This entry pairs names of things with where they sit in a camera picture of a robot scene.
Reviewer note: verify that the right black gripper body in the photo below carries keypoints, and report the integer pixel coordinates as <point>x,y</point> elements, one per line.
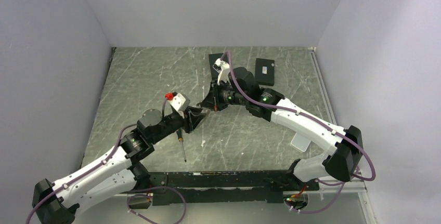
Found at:
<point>224,95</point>

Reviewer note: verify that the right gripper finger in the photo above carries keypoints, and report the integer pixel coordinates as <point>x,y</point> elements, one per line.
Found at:
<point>209,98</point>
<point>210,107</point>

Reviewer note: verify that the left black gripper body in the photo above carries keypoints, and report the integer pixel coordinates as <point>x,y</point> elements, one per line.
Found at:
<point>178,122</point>

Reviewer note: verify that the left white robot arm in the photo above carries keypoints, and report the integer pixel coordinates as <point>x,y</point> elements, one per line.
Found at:
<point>118,170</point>

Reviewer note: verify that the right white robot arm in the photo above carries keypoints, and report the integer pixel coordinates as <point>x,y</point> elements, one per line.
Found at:
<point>341,146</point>

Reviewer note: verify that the yellow black screwdriver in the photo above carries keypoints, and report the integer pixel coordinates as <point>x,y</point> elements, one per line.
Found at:
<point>179,133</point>

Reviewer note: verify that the left black box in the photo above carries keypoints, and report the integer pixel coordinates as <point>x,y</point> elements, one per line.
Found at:
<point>214,69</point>

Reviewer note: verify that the right black box with label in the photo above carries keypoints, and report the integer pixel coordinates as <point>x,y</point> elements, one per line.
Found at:
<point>265,71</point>

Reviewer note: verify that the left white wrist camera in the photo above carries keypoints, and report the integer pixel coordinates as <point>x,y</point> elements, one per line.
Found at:
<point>178,102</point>

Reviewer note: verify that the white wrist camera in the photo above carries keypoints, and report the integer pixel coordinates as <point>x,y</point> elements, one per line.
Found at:
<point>224,71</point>
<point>178,102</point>

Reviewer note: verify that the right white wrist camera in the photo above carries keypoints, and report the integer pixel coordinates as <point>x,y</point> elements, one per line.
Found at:
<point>224,71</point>

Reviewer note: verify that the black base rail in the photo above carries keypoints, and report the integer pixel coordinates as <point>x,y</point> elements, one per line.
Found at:
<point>271,186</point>

